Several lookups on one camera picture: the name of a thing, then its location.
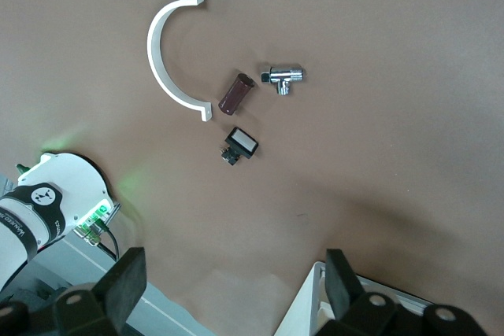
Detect chrome metal valve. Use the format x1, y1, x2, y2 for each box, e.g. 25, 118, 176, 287
260, 64, 306, 98

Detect white half-ring pipe clamp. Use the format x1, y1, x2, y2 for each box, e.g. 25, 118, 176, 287
146, 0, 216, 123

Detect dark brown plastic cylinder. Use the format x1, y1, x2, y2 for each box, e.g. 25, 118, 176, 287
217, 72, 258, 117

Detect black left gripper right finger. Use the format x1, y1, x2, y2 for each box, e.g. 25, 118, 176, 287
317, 248, 399, 336

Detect white drawer cabinet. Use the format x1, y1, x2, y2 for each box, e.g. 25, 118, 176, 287
275, 260, 434, 336

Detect black white square push button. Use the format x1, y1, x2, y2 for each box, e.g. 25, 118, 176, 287
219, 126, 261, 168

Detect black left base cable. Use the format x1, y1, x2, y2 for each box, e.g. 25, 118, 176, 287
93, 216, 120, 263

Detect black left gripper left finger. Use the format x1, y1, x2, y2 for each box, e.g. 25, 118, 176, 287
52, 246, 148, 336

